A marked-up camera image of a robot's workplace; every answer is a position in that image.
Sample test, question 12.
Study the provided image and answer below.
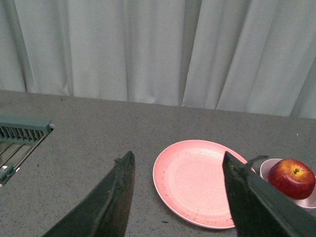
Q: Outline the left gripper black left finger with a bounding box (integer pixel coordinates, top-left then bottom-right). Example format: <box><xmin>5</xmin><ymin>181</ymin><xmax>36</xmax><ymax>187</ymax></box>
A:
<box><xmin>44</xmin><ymin>151</ymin><xmax>135</xmax><ymax>237</ymax></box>

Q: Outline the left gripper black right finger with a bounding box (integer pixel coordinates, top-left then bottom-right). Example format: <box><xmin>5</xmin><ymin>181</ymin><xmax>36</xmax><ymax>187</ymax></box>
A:
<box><xmin>222</xmin><ymin>152</ymin><xmax>316</xmax><ymax>237</ymax></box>

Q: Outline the red apple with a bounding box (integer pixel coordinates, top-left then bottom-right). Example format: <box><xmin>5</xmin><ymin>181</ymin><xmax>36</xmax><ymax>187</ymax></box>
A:
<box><xmin>268</xmin><ymin>158</ymin><xmax>316</xmax><ymax>200</ymax></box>

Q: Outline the light pink bowl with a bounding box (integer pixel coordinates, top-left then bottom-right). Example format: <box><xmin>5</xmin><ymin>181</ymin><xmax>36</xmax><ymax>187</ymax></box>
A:
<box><xmin>260</xmin><ymin>158</ymin><xmax>316</xmax><ymax>212</ymax></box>

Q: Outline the pink round plate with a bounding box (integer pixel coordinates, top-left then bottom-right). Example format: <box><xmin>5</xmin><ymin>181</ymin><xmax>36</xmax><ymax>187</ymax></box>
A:
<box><xmin>153</xmin><ymin>140</ymin><xmax>247</xmax><ymax>229</ymax></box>

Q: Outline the green dish rack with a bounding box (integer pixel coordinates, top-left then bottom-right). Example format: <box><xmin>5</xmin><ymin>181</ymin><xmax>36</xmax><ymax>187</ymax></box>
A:
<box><xmin>0</xmin><ymin>115</ymin><xmax>54</xmax><ymax>186</ymax></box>

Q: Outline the white pleated curtain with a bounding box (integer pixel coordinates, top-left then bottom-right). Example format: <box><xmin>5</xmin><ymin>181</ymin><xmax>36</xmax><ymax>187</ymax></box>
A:
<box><xmin>0</xmin><ymin>0</ymin><xmax>316</xmax><ymax>119</ymax></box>

